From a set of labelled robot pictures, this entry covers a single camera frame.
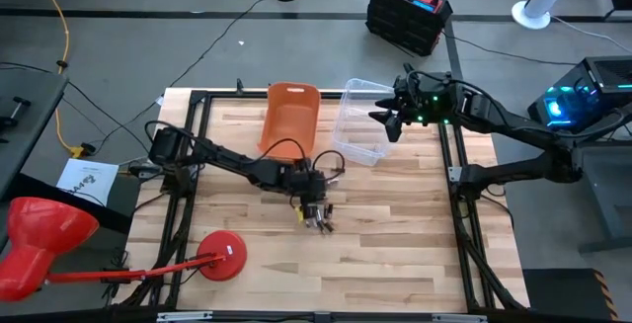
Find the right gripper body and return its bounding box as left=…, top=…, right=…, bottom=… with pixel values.
left=394, top=71, right=458, bottom=127

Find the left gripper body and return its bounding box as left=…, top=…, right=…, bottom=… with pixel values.
left=282, top=161, right=329, bottom=207

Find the clear plastic bin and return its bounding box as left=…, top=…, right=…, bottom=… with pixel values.
left=331, top=77, right=402, bottom=167

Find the orange plastic bin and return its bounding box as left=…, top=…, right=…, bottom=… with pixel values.
left=256, top=81, right=323, bottom=162

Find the black computer with coloured lights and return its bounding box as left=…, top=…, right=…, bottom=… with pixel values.
left=526, top=55, right=632, bottom=134

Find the grey metal desk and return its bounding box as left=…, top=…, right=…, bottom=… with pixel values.
left=575, top=134, right=632, bottom=255

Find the white printed paper sheet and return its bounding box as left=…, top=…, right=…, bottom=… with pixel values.
left=55, top=158, right=120, bottom=208

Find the black box with hazard stripe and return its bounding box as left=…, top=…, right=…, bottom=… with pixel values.
left=522, top=267, right=621, bottom=322

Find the red desk lamp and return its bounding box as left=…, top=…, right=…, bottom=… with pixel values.
left=0, top=196, right=249, bottom=303

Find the black side table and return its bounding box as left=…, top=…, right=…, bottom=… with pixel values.
left=0, top=68, right=70, bottom=201

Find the black bar clamp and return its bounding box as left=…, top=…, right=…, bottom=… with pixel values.
left=0, top=96, right=33, bottom=144

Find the black floor cable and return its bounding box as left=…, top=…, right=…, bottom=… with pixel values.
left=441, top=30, right=580, bottom=67
left=91, top=0, right=274, bottom=159

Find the black aluminium table frame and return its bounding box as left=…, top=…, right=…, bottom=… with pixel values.
left=118, top=78, right=527, bottom=314

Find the silver metal bracket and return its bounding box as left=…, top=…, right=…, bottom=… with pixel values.
left=156, top=311, right=214, bottom=323
left=432, top=313, right=488, bottom=323

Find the white floor cable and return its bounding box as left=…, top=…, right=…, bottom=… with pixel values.
left=549, top=14, right=632, bottom=54

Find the yellow extension cable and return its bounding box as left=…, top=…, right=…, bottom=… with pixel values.
left=27, top=0, right=98, bottom=160

